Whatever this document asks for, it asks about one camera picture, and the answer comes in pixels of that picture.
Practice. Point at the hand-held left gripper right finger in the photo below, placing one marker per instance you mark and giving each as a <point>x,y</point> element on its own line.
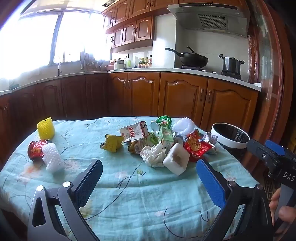
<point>211,183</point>

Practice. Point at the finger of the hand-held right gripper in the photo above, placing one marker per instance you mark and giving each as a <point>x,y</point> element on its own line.
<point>275,147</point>
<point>256,150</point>

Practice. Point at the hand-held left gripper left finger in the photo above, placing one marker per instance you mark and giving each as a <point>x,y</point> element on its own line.
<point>89,180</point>

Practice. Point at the white trash bin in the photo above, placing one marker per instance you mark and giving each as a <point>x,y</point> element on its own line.
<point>231,139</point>

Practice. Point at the person's right hand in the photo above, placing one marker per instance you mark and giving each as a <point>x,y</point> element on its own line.
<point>286,215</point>

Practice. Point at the red snack bag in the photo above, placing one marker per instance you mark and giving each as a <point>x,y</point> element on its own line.
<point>196,147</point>

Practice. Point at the crumpled silver wrapper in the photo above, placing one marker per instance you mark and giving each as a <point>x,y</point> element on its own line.
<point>211,142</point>

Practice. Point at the white foam block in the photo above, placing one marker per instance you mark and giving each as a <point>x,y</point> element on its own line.
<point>177,158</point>

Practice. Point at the small white foam fruit net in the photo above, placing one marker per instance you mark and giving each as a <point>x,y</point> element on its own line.
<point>53,157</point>

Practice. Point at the crumpled yellow wrapper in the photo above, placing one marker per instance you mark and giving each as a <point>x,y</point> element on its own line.
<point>111,143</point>

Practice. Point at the light blue floral tablecloth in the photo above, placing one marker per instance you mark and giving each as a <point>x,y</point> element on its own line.
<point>129,197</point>

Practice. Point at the crushed red can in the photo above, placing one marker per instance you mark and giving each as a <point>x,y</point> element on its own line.
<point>34,149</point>

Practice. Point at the large white foam fruit net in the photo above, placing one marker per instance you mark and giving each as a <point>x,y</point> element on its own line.
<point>182,126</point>

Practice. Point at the crumpled white paper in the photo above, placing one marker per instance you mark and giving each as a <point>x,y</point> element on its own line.
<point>153,155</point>

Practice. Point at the green drink carton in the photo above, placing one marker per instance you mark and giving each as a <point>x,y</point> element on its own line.
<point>166,137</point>

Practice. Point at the white and red milk carton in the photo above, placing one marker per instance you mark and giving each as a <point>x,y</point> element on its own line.
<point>134,132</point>

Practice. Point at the yellow foam fruit net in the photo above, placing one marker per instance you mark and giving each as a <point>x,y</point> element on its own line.
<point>46,130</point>

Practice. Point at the crushed green can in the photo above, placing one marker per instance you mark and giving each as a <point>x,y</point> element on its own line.
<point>163,122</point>

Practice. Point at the steel cooking pot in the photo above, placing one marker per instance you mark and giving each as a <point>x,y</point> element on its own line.
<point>231,63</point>

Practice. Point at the wooden lower cabinets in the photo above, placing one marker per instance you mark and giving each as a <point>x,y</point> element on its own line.
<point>180,97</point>

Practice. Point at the wooden cabinets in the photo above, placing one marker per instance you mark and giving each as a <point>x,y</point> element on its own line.
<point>180,97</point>
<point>131,23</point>

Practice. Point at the black gas stove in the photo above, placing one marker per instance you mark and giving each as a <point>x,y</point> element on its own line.
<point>209,69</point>

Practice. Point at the black wok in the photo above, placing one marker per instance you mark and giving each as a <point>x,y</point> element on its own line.
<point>193,59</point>

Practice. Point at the kitchen faucet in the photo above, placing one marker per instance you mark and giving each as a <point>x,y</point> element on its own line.
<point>59,67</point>

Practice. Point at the utensil holder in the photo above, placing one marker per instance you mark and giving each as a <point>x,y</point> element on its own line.
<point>87,61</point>

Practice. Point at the white lidded pot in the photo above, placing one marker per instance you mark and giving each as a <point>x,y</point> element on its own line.
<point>119,64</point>

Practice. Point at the white kitchen countertop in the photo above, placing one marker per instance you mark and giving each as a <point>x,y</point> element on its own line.
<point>161,70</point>

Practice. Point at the row of condiment bottles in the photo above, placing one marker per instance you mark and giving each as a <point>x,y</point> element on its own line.
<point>145,62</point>

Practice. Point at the steel range hood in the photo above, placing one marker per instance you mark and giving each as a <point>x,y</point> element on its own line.
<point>208,17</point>

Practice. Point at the kitchen window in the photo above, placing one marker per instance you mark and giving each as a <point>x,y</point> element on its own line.
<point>69,34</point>

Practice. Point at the wooden upper cabinets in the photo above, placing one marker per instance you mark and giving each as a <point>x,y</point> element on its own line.
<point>131,23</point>

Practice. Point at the wooden door frame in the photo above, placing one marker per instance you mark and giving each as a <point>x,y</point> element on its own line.
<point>272,58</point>

